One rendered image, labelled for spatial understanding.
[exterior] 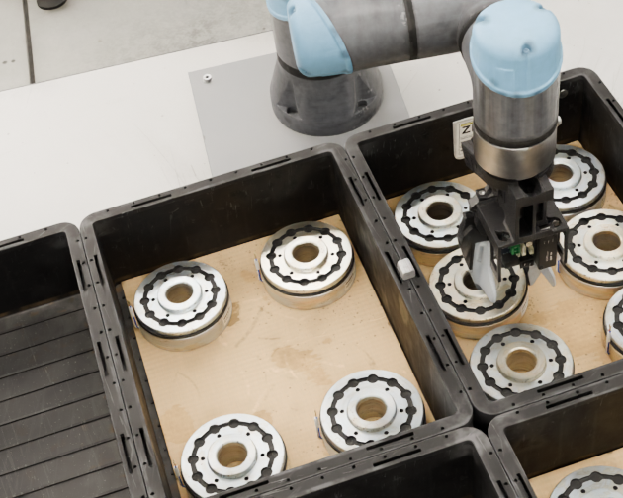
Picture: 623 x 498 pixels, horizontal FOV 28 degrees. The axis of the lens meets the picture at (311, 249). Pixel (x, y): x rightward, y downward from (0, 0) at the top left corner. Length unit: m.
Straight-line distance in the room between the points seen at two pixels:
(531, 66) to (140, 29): 2.17
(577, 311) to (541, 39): 0.38
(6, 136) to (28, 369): 0.56
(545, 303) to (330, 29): 0.40
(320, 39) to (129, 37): 2.03
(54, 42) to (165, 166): 1.49
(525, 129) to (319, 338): 0.36
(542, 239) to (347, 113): 0.50
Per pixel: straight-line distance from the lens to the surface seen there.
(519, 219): 1.19
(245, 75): 1.73
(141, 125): 1.79
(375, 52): 1.13
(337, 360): 1.30
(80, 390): 1.34
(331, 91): 1.59
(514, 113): 1.08
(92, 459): 1.28
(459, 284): 1.30
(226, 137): 1.65
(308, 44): 1.12
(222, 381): 1.30
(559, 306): 1.33
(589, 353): 1.30
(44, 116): 1.86
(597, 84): 1.43
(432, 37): 1.13
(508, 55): 1.04
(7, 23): 3.29
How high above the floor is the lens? 1.87
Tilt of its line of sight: 48 degrees down
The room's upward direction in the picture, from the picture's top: 10 degrees counter-clockwise
